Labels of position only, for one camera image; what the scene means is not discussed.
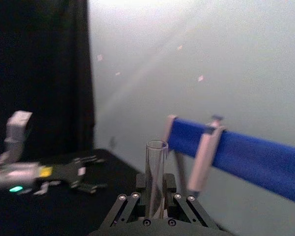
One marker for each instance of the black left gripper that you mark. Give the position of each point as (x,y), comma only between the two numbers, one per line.
(61,173)

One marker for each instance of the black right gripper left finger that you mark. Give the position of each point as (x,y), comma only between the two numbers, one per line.
(127,206)

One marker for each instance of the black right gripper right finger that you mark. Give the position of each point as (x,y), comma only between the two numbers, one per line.
(186,209)

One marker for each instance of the clear plastic tube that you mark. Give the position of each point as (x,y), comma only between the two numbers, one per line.
(155,177)

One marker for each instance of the black cloth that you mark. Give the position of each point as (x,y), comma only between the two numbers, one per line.
(39,73)

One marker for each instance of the blue fabric panel metal frame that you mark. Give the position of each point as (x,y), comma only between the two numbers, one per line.
(248,157)

